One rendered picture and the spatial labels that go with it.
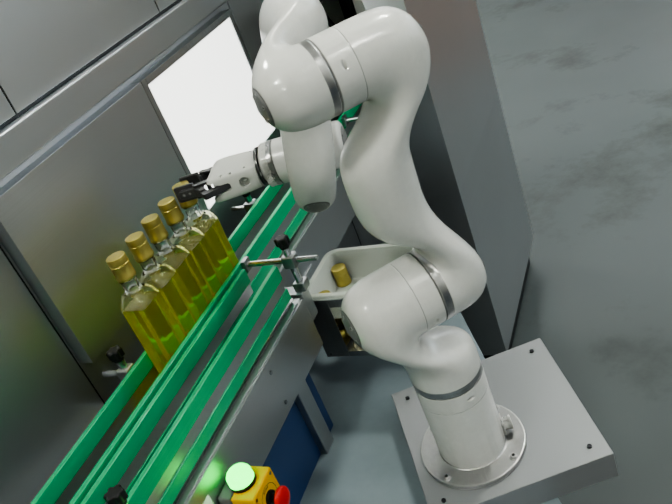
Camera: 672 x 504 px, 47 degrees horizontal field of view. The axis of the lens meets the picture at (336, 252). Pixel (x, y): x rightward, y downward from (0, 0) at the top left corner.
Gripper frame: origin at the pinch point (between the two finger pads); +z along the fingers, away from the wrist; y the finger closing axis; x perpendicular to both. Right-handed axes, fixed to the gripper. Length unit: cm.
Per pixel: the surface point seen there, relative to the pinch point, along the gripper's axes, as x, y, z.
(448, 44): -22, 103, -51
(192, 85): 8.6, 35.7, 4.1
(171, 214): -1.1, -7.2, 2.3
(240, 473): -30, -46, -7
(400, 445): -57, -20, -25
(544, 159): -133, 227, -78
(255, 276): -24.1, 2.4, -3.4
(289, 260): -18.8, -3.9, -13.8
